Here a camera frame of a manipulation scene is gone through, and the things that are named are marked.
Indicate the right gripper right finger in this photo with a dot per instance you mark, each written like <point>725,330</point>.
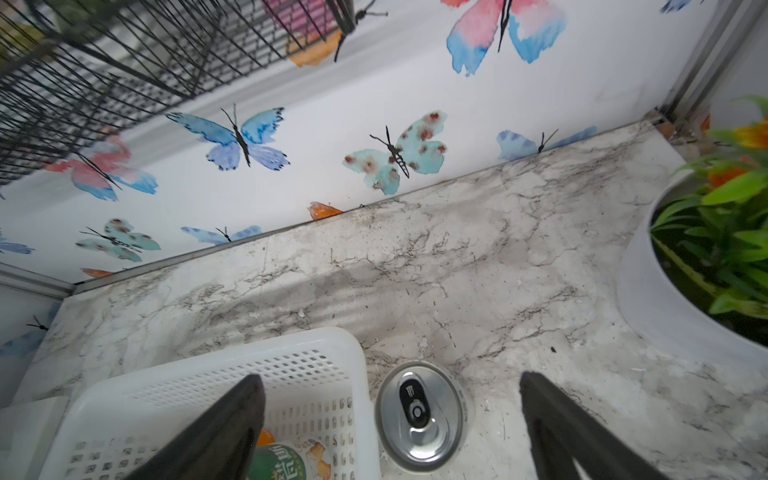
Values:
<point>566,440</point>

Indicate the green gold beer can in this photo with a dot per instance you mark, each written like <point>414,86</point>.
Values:
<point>291,459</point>

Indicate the white plastic perforated basket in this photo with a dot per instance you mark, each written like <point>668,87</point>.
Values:
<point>316,387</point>

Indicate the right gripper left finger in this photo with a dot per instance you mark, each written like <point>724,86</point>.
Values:
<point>217,445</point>

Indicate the white potted flower plant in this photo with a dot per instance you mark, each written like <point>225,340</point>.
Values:
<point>693,281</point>

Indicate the black wire wall basket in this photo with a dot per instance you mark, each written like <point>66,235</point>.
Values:
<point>73,71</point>

